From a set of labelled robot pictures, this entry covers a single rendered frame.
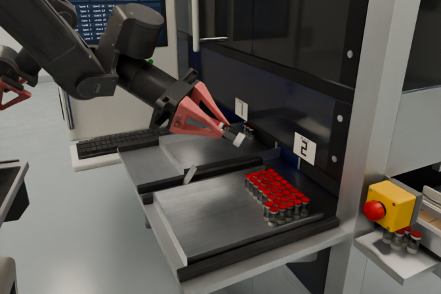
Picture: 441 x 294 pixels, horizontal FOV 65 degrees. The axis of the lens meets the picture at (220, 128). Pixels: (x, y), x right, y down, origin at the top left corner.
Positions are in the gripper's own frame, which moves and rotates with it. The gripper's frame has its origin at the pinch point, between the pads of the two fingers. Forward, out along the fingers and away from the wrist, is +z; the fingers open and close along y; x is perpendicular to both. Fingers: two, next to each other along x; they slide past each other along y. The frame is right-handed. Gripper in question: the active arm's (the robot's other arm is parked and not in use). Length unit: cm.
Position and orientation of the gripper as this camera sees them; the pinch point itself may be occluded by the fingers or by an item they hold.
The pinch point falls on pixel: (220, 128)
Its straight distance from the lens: 52.8
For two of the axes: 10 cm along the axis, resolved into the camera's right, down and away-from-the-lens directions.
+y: 4.3, -5.8, 6.9
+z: 8.4, 5.3, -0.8
